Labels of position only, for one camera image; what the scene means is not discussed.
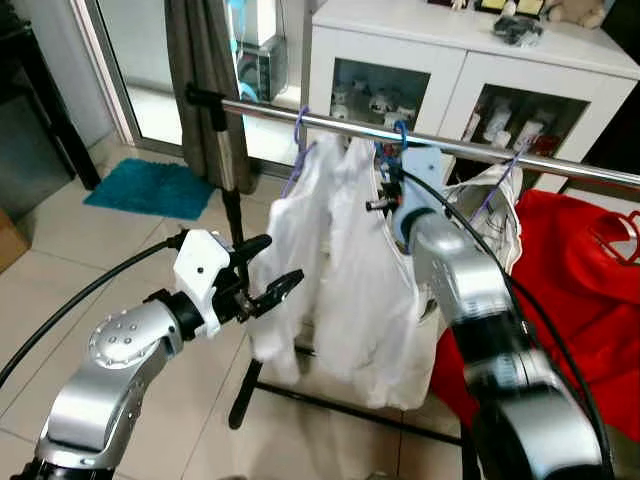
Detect cream striped garment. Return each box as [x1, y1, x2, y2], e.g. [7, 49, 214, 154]
[440, 160, 528, 276]

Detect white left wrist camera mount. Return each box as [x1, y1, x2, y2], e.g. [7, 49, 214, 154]
[173, 228, 233, 339]

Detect white glass-door cabinet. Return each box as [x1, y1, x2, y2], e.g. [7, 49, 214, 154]
[308, 0, 640, 196]

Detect teal floor mat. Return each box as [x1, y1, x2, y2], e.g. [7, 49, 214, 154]
[83, 157, 216, 221]

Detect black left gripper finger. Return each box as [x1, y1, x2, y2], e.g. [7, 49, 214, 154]
[250, 268, 306, 321]
[228, 233, 274, 269]

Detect black furniture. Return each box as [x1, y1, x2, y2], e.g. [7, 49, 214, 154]
[0, 20, 104, 223]

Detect black clothes rack stand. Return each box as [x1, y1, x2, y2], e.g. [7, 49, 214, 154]
[185, 85, 481, 480]

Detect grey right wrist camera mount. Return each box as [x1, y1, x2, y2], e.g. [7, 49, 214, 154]
[395, 145, 446, 246]

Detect brown cardboard box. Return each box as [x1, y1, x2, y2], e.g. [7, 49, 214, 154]
[0, 208, 31, 273]

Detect red hanger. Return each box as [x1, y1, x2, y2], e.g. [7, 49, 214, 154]
[590, 208, 640, 266]

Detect grey utility box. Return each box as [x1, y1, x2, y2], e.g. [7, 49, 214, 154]
[240, 45, 288, 101]

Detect glass sliding door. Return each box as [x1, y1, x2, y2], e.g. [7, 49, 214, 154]
[85, 0, 316, 169]

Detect black bundle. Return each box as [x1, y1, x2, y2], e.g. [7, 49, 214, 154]
[493, 15, 546, 48]

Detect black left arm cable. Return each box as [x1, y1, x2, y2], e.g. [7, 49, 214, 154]
[0, 232, 191, 391]

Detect blue wire hanger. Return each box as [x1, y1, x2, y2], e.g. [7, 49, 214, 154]
[376, 120, 413, 196]

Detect thin white shirt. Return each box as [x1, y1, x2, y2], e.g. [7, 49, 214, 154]
[315, 138, 446, 411]

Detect beige teddy bear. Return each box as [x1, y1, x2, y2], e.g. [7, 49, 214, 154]
[548, 0, 607, 29]

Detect large red garment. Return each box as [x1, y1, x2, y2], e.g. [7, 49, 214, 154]
[430, 188, 640, 446]

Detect dark grey curtain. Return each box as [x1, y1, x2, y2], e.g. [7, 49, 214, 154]
[163, 0, 253, 196]

